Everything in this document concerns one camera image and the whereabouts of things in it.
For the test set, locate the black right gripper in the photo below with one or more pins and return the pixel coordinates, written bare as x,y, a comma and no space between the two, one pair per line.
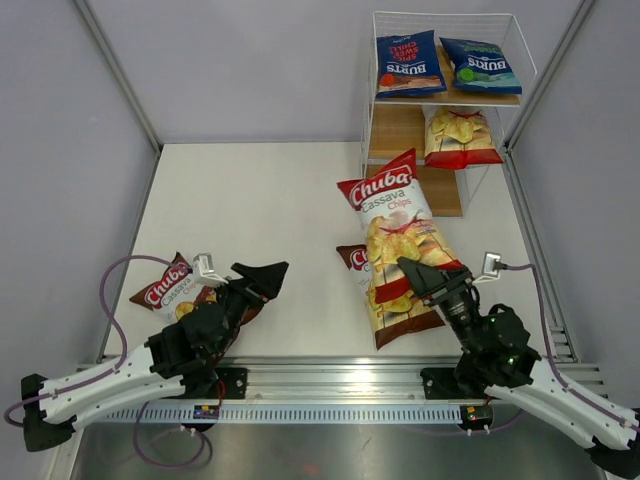
428,280

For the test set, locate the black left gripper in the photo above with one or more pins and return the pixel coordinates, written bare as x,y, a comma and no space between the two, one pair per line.
257,285

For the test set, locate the brown chuba bag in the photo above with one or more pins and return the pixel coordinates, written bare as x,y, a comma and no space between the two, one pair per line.
392,319
176,293

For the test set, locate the red Chuba bag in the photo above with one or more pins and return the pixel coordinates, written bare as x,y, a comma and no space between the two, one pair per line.
397,222
458,137

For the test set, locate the blue Burts sea salt bag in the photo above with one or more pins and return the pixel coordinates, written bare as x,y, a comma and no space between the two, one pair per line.
480,67

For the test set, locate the blue Burts spicy chilli bag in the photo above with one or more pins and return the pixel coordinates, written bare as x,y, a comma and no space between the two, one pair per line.
408,66

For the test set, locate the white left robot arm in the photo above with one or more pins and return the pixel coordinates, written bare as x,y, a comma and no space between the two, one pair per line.
177,362

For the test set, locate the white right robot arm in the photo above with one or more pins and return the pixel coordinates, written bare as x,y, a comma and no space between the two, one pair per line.
609,433

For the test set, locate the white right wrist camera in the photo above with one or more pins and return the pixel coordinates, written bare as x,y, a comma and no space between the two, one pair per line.
490,269

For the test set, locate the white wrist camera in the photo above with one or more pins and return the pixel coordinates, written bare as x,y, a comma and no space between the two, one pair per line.
204,272
490,269

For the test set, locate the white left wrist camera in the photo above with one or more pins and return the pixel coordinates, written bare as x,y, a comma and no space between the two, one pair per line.
204,272

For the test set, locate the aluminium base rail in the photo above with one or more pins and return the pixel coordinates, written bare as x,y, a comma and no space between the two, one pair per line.
317,391

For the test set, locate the white wire wooden shelf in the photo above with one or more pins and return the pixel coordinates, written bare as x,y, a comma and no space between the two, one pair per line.
394,125

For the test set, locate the left aluminium frame post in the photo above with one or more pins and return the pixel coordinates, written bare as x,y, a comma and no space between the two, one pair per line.
115,69

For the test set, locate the aluminium frame post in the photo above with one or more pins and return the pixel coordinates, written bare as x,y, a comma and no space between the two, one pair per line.
115,69
544,79

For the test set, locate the right aluminium frame post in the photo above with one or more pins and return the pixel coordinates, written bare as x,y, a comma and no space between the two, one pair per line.
544,79

